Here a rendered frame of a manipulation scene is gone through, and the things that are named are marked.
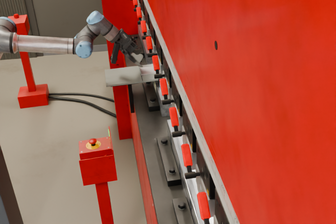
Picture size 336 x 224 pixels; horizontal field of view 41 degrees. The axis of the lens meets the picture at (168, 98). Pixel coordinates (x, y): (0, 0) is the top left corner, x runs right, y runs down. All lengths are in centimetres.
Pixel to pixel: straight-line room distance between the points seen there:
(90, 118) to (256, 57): 330
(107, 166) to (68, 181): 118
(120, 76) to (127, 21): 87
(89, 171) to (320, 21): 175
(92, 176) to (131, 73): 57
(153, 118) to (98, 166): 35
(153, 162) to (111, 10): 146
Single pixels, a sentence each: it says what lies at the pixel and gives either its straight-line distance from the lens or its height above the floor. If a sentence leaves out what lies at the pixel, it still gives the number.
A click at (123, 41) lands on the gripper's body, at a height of 118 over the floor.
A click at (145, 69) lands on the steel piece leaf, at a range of 235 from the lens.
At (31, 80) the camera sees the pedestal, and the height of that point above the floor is 24.
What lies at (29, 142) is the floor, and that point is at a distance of 375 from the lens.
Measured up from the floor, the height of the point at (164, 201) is 87.
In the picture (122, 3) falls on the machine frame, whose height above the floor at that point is 111.
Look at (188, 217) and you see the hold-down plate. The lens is 161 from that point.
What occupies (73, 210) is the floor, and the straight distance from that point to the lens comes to 303.
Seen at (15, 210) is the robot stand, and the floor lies 26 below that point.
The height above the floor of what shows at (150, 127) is 87.
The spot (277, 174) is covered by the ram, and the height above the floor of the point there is 165.
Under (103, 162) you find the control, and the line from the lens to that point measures 209.
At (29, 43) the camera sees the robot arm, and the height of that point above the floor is 128.
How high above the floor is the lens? 205
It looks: 30 degrees down
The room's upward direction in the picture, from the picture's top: 3 degrees counter-clockwise
